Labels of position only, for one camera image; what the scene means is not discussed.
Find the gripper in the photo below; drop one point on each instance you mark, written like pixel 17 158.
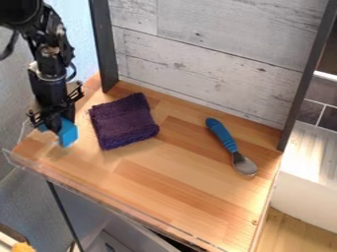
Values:
pixel 50 92

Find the blue block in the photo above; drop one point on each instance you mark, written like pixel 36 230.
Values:
pixel 68 134

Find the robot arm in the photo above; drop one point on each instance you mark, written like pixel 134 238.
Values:
pixel 47 36

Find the purple cloth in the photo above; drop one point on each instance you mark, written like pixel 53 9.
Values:
pixel 124 120

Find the white cabinet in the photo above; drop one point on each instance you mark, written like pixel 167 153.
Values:
pixel 307 183

